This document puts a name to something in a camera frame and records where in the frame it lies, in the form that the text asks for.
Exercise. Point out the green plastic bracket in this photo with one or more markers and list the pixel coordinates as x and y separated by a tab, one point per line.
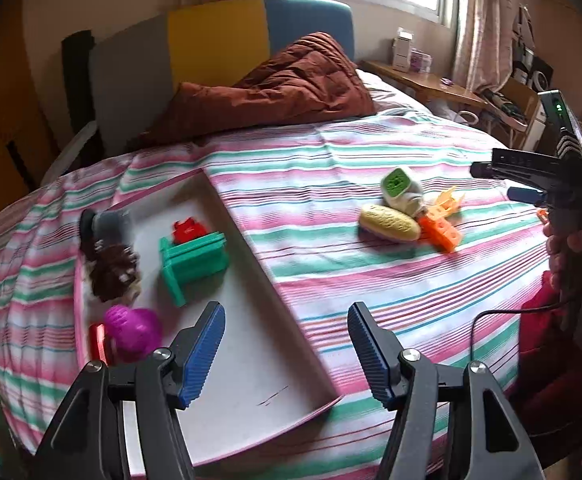
193	265

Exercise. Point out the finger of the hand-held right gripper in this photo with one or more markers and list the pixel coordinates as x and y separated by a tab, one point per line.
523	195
516	166

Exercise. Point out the person's right forearm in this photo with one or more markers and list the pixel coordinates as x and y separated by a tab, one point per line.
561	385

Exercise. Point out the striped bed sheet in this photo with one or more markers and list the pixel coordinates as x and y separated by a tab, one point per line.
346	160

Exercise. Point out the shiny red object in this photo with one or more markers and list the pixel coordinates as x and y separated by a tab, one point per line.
98	344

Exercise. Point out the cluttered shelf unit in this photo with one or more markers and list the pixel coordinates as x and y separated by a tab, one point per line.
518	95

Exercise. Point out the purple box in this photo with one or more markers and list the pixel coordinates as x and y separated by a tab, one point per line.
420	61

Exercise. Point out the green and white toy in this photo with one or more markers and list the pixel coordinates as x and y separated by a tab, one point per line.
400	190

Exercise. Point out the white tray with pink rim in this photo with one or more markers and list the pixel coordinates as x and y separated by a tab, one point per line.
251	320

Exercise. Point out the person's right hand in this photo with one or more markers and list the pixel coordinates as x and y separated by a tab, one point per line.
557	260

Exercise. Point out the black cylindrical jar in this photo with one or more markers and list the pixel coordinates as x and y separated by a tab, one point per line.
106	227

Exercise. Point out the wooden wardrobe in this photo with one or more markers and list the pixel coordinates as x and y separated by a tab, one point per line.
6	110

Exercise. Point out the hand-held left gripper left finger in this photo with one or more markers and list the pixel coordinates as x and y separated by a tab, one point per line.
202	355

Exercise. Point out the brown pumpkin-shaped lid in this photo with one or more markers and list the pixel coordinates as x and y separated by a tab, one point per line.
113	272

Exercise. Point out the white box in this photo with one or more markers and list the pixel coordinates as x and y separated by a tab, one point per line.
402	52

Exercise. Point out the wooden nightstand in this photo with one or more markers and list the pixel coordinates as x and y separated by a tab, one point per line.
431	85

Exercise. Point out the grey yellow blue headboard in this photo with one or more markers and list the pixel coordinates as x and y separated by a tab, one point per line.
211	45

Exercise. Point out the red plastic toy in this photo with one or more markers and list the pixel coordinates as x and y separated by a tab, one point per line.
188	230

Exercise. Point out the brown quilt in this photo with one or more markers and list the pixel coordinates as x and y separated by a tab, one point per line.
291	85

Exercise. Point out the purple round toy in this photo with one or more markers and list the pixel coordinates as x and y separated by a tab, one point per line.
133	332

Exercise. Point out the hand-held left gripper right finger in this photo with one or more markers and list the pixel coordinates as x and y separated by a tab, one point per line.
370	355

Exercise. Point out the orange plastic toy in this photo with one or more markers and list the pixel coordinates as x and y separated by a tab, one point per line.
438	225

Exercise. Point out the yellow oval toy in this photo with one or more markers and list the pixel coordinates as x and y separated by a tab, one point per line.
390	222

